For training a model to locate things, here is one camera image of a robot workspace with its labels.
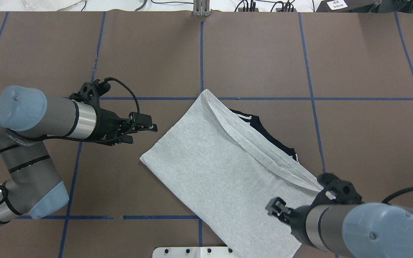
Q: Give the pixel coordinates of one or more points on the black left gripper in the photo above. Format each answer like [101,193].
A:
[109,125]

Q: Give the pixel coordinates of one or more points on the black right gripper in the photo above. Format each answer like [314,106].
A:
[298,218]

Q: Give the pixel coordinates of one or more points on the grey cartoon print t-shirt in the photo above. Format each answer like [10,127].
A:
[226,172]

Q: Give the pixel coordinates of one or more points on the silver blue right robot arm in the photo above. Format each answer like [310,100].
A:
[349,228]

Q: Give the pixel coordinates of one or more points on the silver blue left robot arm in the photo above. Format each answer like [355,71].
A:
[28,117]

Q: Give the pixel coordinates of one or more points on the orange grey usb hub far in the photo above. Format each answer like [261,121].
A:
[246,6]

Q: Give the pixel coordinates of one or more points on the orange grey usb hub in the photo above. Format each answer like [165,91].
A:
[246,6]
[283,6]

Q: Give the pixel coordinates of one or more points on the orange grey usb hub near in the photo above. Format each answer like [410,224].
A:
[283,6]

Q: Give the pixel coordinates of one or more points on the black laptop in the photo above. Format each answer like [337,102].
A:
[365,6]

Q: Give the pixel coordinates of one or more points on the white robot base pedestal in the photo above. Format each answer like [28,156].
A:
[194,252]

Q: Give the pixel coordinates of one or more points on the aluminium frame post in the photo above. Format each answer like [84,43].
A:
[201,8]

